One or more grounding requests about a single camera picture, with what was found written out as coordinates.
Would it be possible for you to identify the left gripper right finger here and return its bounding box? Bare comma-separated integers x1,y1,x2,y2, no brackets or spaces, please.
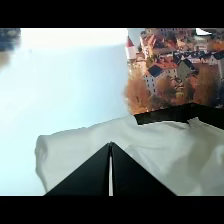
110,141,178,197

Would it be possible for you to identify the white garment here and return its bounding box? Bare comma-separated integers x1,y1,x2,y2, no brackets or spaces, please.
33,114,224,197

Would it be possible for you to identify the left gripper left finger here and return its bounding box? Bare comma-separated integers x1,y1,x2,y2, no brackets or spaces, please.
44,141,112,197

